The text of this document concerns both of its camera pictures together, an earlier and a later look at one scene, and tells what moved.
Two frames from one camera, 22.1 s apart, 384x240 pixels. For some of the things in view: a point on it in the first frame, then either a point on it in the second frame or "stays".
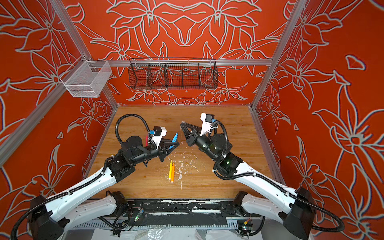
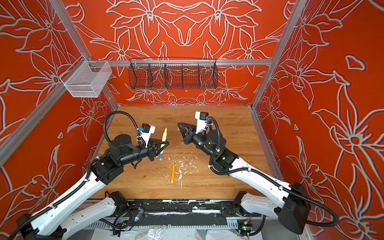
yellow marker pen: [170, 169] -> [164, 138]
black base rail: [145, 213] stays
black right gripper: [191, 137] stays
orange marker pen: [173, 172] stays
